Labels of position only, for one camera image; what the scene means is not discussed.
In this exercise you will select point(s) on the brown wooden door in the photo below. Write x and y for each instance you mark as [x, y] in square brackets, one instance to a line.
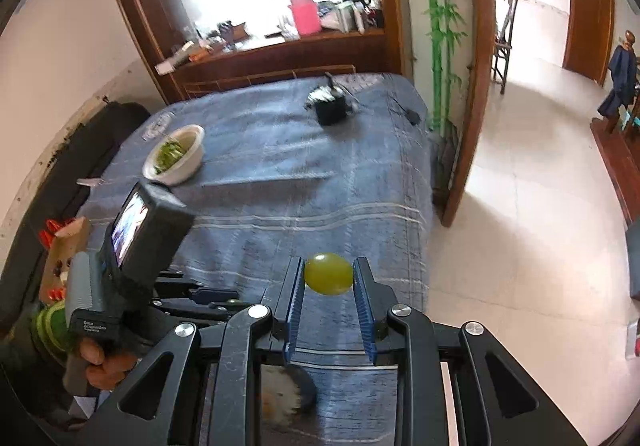
[590, 20]

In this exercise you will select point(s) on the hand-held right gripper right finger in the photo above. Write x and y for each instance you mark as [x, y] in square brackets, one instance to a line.
[362, 316]

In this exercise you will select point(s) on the green grape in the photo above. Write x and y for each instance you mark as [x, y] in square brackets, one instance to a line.
[328, 274]

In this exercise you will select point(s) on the black electric motor red label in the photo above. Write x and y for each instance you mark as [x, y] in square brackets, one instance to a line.
[285, 396]

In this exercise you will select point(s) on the person's left hand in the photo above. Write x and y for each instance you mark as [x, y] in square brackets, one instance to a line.
[105, 366]

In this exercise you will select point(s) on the wooden chair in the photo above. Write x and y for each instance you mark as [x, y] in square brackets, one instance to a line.
[505, 45]

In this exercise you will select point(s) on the pink bottle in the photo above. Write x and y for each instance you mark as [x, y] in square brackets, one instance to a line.
[306, 15]

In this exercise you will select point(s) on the cardboard box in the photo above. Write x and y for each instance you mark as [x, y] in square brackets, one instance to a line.
[67, 246]

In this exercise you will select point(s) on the green leafy vegetables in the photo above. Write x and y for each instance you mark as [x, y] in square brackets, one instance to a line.
[170, 155]

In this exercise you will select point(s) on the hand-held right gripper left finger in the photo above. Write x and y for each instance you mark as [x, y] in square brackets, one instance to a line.
[295, 306]

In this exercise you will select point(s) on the white flat box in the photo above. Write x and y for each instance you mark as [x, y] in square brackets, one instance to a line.
[172, 63]

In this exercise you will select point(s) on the dark blue jacket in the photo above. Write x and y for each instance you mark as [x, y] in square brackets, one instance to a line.
[620, 80]

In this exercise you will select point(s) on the green bamboo wall decal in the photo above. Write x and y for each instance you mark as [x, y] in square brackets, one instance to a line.
[440, 25]

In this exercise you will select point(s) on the white flat object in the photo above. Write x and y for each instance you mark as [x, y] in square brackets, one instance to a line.
[90, 182]

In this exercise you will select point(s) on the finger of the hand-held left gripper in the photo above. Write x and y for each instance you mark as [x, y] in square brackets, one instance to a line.
[217, 296]
[200, 312]

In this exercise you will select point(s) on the small black device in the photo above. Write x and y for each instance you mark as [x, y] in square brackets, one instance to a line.
[332, 111]

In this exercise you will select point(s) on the white bowl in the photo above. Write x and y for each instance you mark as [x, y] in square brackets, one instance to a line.
[187, 165]

